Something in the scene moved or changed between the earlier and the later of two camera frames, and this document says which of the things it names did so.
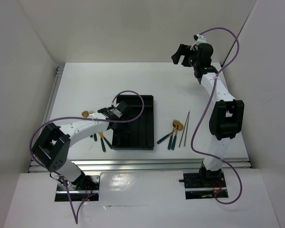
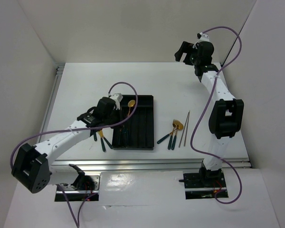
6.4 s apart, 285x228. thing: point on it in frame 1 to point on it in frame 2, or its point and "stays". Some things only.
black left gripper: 126,128 to 120,116
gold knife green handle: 103,145 stays
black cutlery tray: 138,134 stays
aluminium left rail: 58,74 stays
